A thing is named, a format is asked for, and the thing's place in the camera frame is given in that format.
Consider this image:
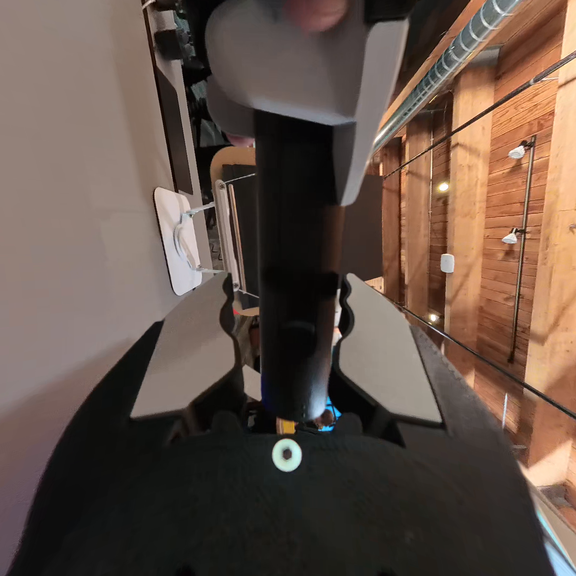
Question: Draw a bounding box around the black wall pipe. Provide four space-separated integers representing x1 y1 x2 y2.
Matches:
508 137 537 364

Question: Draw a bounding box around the clear acrylic stand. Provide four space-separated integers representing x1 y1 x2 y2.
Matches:
180 178 247 291

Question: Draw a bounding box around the white stand base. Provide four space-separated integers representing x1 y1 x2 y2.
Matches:
154 187 203 296

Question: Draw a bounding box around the black charger dock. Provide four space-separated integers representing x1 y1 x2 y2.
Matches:
153 27 182 59

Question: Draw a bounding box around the black desk mat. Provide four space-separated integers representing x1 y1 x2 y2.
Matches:
154 58 194 195

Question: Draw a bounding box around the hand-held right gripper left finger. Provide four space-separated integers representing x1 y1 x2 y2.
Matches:
130 272 253 430

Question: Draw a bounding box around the spiral metal duct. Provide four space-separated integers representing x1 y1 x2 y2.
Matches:
373 0 527 156

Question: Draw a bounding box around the person's left hand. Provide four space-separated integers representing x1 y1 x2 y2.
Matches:
224 0 350 149

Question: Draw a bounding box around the black board with cardboard frame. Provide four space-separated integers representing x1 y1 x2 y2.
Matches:
209 146 384 316

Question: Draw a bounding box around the black remote control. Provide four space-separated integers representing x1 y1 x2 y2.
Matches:
253 110 346 420

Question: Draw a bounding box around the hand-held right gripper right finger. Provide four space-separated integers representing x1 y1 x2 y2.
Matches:
328 272 444 427

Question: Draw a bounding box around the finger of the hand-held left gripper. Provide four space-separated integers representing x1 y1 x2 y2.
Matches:
332 17 411 208

